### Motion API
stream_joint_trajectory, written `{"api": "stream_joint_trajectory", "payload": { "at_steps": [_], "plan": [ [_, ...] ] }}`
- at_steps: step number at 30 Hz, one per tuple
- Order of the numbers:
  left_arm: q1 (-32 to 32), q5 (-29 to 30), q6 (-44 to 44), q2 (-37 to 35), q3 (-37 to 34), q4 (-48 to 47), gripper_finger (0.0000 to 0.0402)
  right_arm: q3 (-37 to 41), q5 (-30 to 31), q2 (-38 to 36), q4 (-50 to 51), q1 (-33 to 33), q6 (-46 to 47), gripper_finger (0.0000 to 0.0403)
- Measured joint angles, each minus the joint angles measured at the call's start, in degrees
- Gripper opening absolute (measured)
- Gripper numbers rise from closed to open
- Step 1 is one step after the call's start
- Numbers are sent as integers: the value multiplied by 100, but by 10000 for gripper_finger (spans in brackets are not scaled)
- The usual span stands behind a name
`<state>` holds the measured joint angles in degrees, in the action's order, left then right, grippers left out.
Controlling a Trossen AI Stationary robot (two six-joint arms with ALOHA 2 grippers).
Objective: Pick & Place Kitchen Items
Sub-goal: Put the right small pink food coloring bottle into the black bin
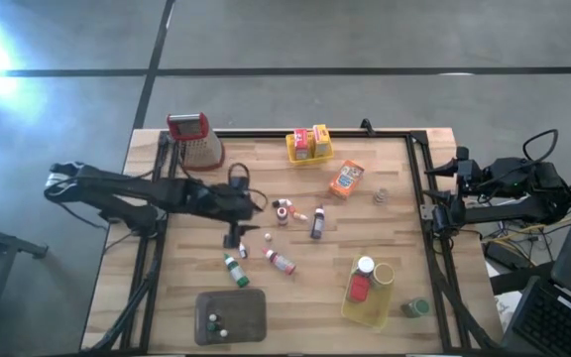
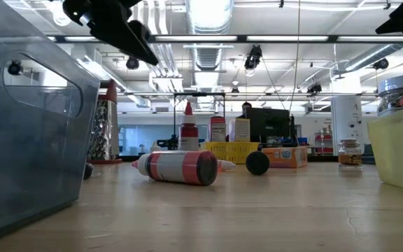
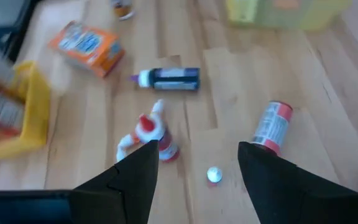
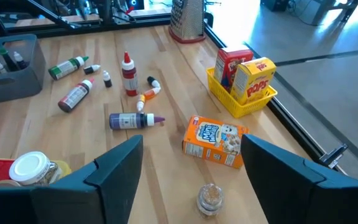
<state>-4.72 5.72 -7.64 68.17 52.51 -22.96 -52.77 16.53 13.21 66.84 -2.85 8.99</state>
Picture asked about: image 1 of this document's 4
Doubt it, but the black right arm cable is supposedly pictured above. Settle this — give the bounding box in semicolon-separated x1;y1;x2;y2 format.
520;127;560;164

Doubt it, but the yellow translucent plastic bin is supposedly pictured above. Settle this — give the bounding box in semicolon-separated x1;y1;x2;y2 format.
340;254;397;330

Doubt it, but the black laptop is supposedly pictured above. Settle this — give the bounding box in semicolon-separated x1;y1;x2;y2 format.
503;166;571;357

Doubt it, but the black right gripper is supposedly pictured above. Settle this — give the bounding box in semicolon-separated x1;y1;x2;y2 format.
421;146;495;205

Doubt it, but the yellow cable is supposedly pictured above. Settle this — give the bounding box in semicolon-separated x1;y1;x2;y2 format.
486;217;571;249

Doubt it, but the red smoked paprika tin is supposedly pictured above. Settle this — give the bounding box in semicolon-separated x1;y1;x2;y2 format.
347;273;372;303

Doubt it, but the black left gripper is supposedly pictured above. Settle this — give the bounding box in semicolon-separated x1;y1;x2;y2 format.
200;185;262;250

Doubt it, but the yellow carton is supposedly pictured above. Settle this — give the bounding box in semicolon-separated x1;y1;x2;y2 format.
311;123;332;158

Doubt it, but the red printed carton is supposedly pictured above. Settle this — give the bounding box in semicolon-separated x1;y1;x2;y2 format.
292;127;311;161

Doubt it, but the black aluminium table frame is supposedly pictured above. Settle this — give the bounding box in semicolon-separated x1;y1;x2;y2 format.
86;128;503;356

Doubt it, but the jar with green lid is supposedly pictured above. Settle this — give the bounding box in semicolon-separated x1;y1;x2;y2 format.
400;296;431;319

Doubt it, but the metal box grater red handle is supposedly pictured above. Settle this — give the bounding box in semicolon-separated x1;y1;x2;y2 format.
166;111;226;173

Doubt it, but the grey metal bench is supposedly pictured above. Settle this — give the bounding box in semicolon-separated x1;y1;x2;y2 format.
0;216;49;357

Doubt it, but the yellow mesh basket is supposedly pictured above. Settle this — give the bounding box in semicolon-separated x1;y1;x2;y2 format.
285;131;335;168

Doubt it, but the dark purple bottle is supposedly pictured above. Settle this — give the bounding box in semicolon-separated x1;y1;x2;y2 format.
309;204;327;241

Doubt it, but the black power adapter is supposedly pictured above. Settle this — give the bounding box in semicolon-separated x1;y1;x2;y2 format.
483;240;519;272

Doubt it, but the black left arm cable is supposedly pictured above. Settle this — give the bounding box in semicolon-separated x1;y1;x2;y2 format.
227;161;270;213

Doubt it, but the glass jar with white lid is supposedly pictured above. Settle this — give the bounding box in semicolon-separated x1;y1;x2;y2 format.
356;255;376;277

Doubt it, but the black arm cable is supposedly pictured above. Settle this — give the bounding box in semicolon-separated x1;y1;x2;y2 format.
227;161;270;213
520;127;560;164

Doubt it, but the green bottle with white label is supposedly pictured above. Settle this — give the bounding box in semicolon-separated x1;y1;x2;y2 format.
222;252;251;290

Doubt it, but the orange printed box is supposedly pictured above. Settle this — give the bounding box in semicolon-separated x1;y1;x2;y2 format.
327;159;366;200

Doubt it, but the grey translucent plastic bin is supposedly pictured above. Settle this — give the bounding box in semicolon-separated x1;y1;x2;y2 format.
193;289;269;347

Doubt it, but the red bottle with white label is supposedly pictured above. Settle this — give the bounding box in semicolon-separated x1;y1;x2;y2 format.
264;247;298;277

